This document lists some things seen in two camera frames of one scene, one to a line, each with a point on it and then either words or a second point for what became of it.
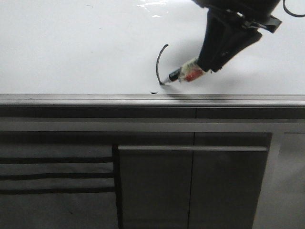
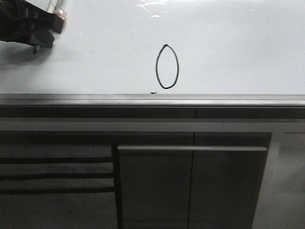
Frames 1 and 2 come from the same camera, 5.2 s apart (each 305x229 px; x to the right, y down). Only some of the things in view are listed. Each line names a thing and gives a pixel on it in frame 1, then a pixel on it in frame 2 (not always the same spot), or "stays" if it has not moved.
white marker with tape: x=187 y=72 -> x=56 y=6
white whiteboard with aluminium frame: x=115 y=54 stays
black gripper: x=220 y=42 -> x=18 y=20
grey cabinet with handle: x=152 y=168 stays
